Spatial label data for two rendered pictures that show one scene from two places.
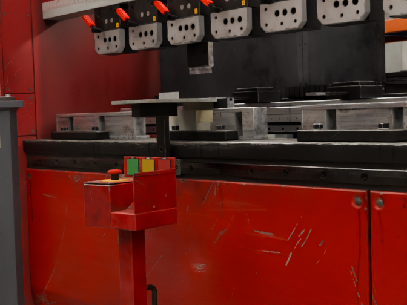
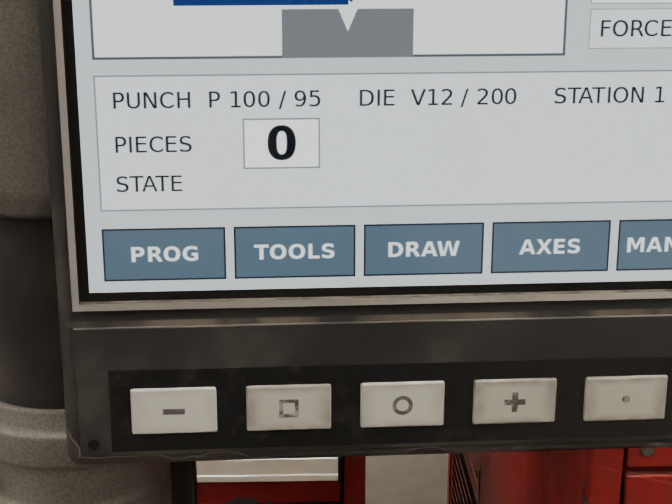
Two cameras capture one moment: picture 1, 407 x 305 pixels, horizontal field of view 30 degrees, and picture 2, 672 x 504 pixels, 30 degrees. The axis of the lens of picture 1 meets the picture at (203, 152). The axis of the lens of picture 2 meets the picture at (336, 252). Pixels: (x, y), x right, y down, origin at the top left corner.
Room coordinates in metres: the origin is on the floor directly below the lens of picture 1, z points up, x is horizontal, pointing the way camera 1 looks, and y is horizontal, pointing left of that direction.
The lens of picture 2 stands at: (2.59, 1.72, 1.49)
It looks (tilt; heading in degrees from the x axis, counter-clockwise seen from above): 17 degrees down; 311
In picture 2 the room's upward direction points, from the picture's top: straight up
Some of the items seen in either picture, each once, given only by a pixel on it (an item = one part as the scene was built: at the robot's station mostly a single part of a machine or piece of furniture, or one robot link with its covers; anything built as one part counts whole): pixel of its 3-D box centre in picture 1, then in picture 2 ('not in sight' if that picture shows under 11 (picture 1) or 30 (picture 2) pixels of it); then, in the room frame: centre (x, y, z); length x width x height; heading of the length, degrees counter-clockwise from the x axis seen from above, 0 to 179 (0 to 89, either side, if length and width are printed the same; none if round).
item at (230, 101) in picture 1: (208, 103); not in sight; (2.36, -0.02, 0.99); 0.20 x 0.03 x 0.03; 43
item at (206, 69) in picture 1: (200, 58); not in sight; (2.38, 0.00, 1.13); 0.10 x 0.02 x 0.10; 43
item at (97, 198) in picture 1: (129, 191); not in sight; (2.05, 0.20, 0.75); 0.20 x 0.16 x 0.18; 49
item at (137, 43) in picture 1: (152, 23); not in sight; (2.54, 0.16, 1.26); 0.15 x 0.09 x 0.17; 43
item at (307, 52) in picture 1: (257, 68); not in sight; (2.90, -0.21, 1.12); 1.13 x 0.02 x 0.44; 43
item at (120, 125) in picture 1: (100, 125); not in sight; (2.79, 0.38, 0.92); 0.50 x 0.06 x 0.10; 43
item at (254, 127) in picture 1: (214, 123); not in sight; (2.34, -0.04, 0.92); 0.39 x 0.06 x 0.10; 43
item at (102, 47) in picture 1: (116, 29); not in sight; (2.69, 0.29, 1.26); 0.15 x 0.09 x 0.17; 43
